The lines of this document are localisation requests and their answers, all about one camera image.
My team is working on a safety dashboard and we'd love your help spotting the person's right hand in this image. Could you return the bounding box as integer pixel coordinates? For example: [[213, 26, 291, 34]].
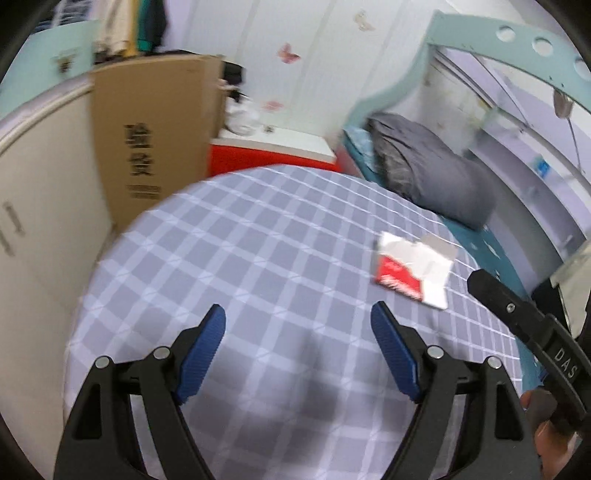
[[520, 388, 576, 480]]

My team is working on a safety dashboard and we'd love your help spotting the red white flat carton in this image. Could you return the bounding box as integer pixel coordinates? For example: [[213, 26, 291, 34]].
[[373, 231, 458, 310]]

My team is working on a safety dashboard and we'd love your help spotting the grey folded duvet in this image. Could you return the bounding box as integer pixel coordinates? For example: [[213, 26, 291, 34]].
[[367, 112, 496, 231]]

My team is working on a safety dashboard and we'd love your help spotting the grey checked tablecloth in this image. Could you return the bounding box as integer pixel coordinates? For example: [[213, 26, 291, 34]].
[[64, 166, 522, 479]]

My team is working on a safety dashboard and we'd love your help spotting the long white low cabinet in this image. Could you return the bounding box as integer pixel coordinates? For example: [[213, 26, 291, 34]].
[[1, 76, 111, 478]]

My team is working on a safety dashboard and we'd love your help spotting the red storage box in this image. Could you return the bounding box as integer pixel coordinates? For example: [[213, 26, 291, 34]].
[[209, 128, 342, 177]]

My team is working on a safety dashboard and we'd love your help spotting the white wardrobe with butterflies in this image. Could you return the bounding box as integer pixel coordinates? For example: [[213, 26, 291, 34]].
[[165, 0, 444, 138]]

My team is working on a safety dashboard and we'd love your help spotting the tall brown cardboard box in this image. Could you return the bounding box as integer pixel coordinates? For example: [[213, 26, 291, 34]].
[[91, 54, 222, 232]]

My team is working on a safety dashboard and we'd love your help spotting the white plastic bag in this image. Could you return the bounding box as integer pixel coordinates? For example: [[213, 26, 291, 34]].
[[224, 97, 260, 136]]

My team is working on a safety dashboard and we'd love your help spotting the teal drawer unit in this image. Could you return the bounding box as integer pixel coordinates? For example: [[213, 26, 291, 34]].
[[0, 20, 98, 118]]

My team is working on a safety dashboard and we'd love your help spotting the hanging clothes row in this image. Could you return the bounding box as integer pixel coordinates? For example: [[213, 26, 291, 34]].
[[93, 0, 168, 64]]

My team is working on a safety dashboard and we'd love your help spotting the teal bunk bed frame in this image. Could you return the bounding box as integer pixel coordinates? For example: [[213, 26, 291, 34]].
[[341, 11, 591, 149]]

